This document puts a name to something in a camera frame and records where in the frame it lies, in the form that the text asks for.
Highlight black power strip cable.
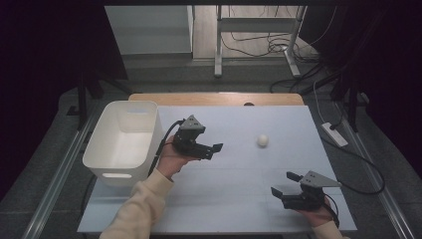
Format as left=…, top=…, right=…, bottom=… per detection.
left=319, top=135, right=386, bottom=196

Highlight white cabinet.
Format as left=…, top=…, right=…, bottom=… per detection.
left=105, top=4, right=195, bottom=61

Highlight white power strip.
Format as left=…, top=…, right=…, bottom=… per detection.
left=320, top=121, right=349, bottom=148

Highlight black stand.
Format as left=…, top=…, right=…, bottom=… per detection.
left=331, top=66, right=361, bottom=133
left=68, top=71, right=133, bottom=132

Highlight hand-held gripper black cable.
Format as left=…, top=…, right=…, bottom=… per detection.
left=147, top=119, right=185, bottom=177
left=320, top=193, right=340, bottom=229

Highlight left hand-held gripper black cable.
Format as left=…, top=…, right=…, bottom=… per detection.
left=147, top=119, right=185, bottom=177

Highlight right hand-held gripper black cable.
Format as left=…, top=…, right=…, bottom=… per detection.
left=320, top=193, right=340, bottom=229

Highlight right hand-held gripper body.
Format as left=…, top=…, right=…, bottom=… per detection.
left=282, top=170, right=342, bottom=211

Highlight white plastic bin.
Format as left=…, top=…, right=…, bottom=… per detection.
left=82, top=100, right=164, bottom=188

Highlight tangle of black cables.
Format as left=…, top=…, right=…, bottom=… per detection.
left=220, top=6, right=332, bottom=94

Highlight aluminium rail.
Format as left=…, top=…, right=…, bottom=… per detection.
left=21, top=103, right=101, bottom=239
left=334, top=103, right=416, bottom=239

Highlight white foam board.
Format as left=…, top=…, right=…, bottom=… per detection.
left=77, top=105, right=358, bottom=233

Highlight person's right hand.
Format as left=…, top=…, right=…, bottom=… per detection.
left=298, top=195, right=334, bottom=228

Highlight white metal desk frame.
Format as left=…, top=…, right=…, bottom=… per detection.
left=213, top=4, right=308, bottom=79

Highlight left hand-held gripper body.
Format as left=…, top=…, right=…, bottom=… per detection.
left=171, top=114, right=214, bottom=161

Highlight person's left hand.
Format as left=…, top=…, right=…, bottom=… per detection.
left=155, top=133, right=197, bottom=182

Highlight white egg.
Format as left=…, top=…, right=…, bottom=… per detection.
left=256, top=133, right=270, bottom=148

